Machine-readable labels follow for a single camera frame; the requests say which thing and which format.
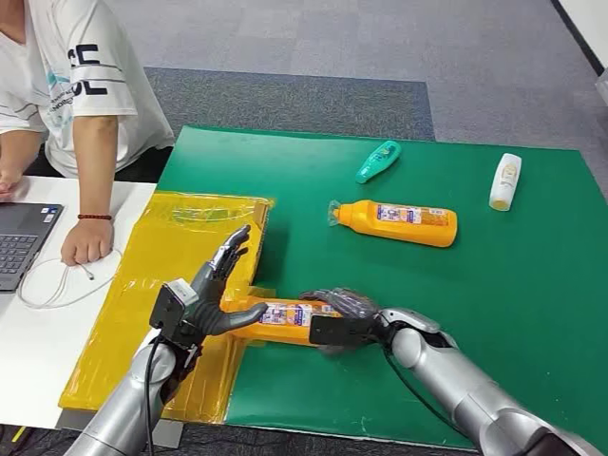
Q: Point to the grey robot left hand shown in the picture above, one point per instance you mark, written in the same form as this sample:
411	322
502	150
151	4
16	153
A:
211	318

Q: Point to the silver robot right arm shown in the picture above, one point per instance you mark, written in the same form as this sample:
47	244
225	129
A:
470	396

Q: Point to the dark grey laptop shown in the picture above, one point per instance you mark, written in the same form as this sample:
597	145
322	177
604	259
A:
19	239

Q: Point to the person's right forearm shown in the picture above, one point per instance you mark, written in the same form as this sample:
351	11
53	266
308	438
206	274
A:
19	154

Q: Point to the yellow plastic sheet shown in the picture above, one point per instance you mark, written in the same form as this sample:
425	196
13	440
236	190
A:
157	252

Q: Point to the teal bottle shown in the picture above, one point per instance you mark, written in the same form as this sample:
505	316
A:
377	160

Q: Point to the person's right hand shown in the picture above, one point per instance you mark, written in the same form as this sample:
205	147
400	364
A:
7	186

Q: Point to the orange bottle with clear cap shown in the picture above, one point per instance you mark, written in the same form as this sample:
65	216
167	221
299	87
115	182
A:
285	315
399	225

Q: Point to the white bottle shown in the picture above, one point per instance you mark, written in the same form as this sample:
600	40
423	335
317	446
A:
505	179

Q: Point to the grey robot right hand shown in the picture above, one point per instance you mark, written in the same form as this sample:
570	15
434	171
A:
349	303

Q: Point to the green table mat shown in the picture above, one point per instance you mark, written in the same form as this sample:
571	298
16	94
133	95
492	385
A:
474	283

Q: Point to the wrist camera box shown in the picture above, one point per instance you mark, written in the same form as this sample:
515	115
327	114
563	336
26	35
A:
167	307
337	330

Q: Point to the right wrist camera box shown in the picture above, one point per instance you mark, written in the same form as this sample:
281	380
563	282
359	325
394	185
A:
337	330

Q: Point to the person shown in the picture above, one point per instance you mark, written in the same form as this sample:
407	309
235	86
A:
56	82

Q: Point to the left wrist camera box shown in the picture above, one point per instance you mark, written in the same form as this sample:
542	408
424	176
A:
167	307

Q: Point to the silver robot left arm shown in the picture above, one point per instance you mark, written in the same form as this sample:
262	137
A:
124	403

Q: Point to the person's left forearm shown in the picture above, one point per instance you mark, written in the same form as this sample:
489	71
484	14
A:
95	170

